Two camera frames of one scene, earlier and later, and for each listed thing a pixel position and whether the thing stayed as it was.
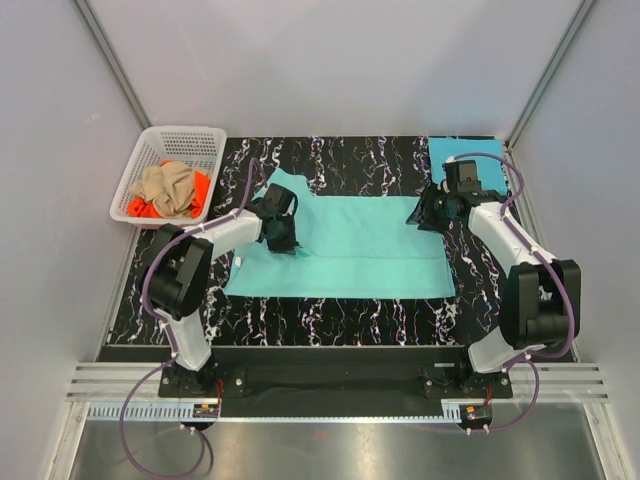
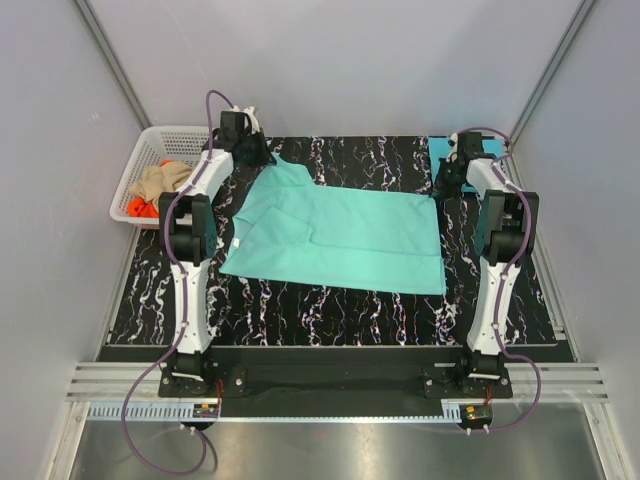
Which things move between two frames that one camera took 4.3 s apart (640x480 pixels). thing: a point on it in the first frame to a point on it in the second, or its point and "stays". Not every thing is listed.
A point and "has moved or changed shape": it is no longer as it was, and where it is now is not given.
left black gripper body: x=284 y=239 to x=253 y=149
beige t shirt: x=169 y=187 stays
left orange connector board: x=206 y=410 stays
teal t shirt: x=349 y=247 has moved or changed shape
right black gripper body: x=433 y=210 to x=447 y=184
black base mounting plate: x=335 y=382 stays
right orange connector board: x=476 y=413 stays
